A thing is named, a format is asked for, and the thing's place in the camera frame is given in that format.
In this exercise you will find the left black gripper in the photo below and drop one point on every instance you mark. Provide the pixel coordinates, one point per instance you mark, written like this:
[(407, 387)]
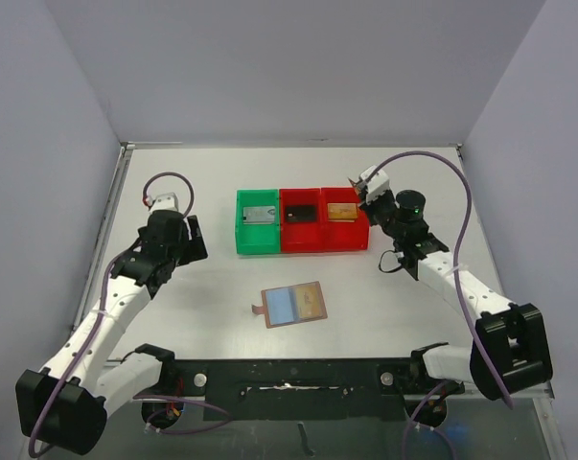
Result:
[(193, 240)]

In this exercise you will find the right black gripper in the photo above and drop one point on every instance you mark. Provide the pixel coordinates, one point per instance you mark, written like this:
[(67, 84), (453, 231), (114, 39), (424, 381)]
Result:
[(368, 208)]

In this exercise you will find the green plastic bin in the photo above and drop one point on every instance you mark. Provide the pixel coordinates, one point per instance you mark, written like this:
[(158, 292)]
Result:
[(257, 239)]

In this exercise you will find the red plastic double bin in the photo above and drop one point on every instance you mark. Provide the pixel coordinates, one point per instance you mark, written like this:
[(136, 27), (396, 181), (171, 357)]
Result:
[(322, 236)]

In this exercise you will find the brown leather card holder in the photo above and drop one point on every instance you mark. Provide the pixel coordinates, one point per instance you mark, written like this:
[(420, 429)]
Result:
[(261, 310)]

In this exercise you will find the blue credit card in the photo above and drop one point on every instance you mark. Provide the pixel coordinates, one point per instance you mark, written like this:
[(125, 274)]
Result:
[(280, 306)]

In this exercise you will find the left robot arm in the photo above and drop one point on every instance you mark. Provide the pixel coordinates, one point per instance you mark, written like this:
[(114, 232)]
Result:
[(67, 403)]

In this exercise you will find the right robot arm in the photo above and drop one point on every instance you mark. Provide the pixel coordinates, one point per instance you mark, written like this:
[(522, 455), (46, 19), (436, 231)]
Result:
[(509, 351)]

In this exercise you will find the gold credit card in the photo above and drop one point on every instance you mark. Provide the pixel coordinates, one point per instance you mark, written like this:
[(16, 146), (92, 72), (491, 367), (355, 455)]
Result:
[(342, 212)]

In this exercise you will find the silver credit card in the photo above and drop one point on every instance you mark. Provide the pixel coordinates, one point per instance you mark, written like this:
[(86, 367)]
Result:
[(259, 214)]

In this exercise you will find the black credit card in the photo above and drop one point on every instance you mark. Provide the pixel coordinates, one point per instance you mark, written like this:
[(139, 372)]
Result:
[(301, 213)]

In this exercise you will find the gold VIP card in holder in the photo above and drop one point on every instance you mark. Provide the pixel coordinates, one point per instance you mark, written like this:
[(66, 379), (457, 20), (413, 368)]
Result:
[(307, 302)]

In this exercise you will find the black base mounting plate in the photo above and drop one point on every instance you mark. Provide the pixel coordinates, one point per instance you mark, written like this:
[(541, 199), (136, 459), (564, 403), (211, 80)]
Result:
[(297, 389)]

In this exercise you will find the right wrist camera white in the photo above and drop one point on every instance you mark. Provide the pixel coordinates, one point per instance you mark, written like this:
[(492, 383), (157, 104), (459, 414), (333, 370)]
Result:
[(371, 185)]

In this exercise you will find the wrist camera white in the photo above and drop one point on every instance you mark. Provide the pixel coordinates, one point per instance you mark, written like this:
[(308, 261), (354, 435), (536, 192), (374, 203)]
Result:
[(371, 185), (168, 201)]

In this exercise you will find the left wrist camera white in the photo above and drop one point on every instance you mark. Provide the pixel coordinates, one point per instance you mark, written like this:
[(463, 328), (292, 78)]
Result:
[(168, 201)]

